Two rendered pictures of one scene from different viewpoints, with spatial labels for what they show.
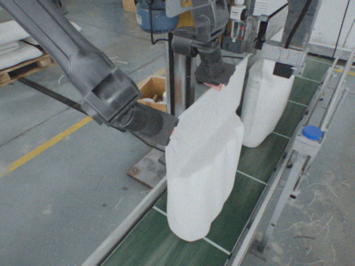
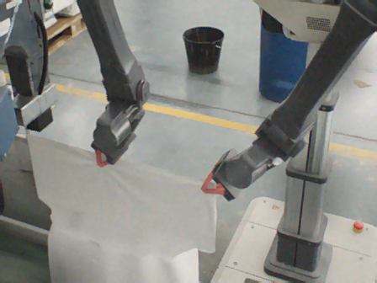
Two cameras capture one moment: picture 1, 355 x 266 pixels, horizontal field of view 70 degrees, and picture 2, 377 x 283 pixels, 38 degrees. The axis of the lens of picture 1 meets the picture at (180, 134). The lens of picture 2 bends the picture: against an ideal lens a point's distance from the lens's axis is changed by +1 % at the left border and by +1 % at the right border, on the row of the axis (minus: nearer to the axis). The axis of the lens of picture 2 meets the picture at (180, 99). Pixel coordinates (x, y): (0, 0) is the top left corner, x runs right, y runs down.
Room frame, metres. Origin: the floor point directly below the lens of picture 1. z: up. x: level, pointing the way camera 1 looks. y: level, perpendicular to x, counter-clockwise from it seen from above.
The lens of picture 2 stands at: (0.67, 0.91, 1.74)
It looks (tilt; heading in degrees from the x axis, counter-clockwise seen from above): 30 degrees down; 261
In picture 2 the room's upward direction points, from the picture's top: 1 degrees counter-clockwise
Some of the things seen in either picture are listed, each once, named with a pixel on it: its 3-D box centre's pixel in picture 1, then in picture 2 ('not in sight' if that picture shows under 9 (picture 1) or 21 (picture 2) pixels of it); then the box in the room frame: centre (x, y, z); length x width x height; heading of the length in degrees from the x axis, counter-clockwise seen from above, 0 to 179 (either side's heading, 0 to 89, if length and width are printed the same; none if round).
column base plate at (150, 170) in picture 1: (170, 155); not in sight; (1.30, 0.07, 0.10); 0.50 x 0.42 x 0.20; 146
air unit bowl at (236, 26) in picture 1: (235, 29); not in sight; (0.90, -0.19, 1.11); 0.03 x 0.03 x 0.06
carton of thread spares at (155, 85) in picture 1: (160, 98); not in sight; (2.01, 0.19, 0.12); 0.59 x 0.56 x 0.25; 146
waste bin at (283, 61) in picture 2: not in sight; (293, 45); (-0.53, -2.06, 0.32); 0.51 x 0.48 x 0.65; 56
